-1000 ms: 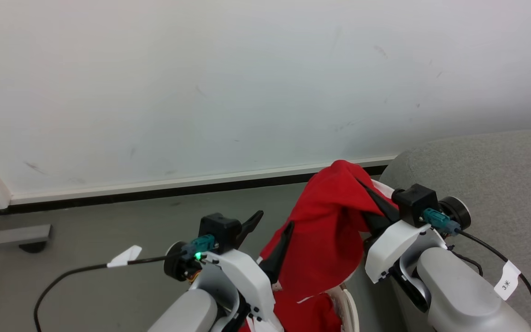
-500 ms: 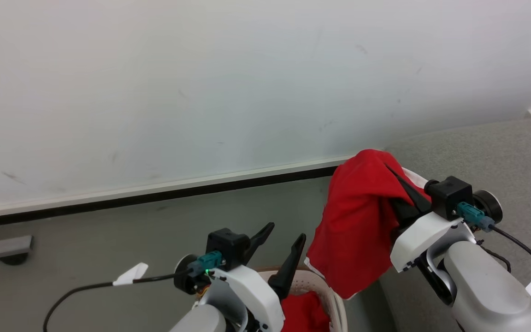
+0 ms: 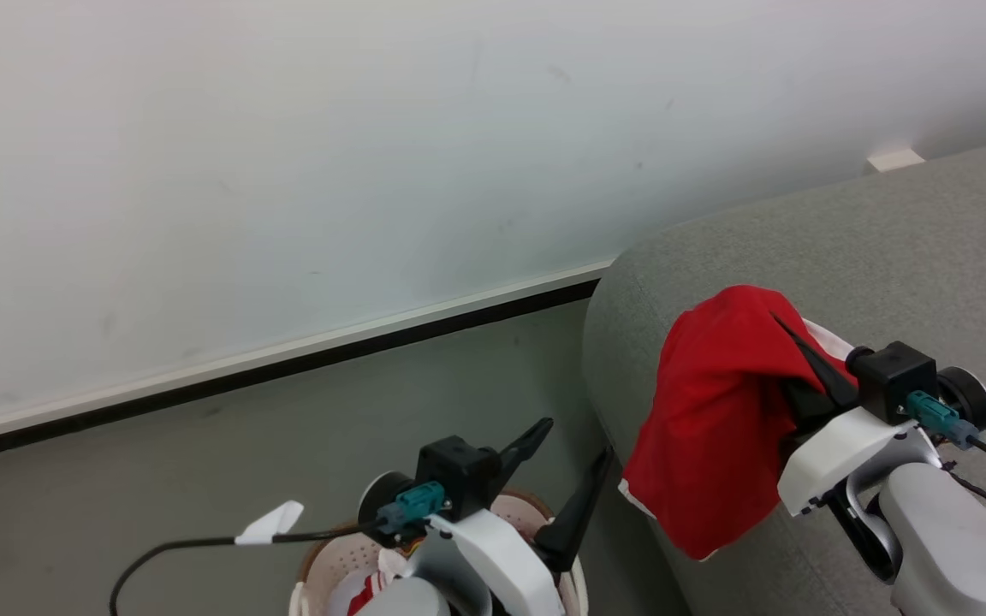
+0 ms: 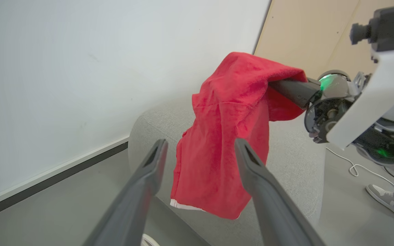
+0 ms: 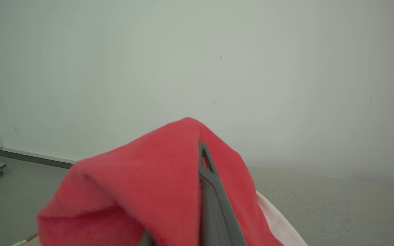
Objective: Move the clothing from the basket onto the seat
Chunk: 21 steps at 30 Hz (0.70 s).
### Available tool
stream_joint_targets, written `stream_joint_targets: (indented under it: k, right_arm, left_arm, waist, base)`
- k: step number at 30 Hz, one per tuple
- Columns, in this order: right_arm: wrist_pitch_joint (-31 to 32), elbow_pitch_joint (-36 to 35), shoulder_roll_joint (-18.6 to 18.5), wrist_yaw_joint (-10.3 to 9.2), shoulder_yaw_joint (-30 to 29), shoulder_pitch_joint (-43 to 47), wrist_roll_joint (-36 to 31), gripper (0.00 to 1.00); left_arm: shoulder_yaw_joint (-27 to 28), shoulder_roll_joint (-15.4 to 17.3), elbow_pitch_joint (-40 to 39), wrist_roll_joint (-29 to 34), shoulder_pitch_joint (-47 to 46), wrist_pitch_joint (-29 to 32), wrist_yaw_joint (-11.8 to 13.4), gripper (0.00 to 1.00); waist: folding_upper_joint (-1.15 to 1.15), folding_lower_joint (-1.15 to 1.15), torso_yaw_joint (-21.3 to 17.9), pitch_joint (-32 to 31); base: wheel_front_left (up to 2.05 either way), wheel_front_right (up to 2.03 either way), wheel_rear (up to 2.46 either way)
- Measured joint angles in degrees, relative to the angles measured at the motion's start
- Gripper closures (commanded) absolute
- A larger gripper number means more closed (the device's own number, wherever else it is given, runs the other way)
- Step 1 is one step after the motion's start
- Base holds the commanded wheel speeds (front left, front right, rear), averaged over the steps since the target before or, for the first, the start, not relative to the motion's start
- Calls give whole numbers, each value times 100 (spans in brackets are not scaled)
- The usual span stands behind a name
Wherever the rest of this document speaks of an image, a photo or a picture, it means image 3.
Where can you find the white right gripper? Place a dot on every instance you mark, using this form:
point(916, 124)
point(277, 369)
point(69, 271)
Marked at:
point(835, 449)

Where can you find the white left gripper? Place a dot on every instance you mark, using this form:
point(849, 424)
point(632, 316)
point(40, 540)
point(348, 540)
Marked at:
point(497, 556)

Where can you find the red garment with white trim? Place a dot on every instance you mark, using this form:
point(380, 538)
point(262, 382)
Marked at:
point(715, 411)

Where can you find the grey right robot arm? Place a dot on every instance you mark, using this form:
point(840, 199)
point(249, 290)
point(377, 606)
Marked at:
point(955, 539)

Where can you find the red and white basket clothing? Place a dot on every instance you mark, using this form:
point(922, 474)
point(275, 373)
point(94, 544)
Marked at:
point(366, 590)

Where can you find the white perforated laundry basket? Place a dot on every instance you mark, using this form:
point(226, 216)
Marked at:
point(335, 560)

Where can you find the grey fabric sofa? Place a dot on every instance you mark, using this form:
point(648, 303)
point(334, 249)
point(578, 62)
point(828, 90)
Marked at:
point(870, 248)

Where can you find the white and black baseboard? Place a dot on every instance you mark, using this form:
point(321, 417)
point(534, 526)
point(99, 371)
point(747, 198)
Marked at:
point(288, 355)

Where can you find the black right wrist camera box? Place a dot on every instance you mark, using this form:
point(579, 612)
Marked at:
point(891, 376)

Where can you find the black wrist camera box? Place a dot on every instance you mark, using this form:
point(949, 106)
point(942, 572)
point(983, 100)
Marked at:
point(454, 470)
point(891, 376)

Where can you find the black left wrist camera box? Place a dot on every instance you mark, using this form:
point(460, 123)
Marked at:
point(454, 470)

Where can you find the small white wall block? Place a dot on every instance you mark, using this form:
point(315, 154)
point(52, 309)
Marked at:
point(895, 160)

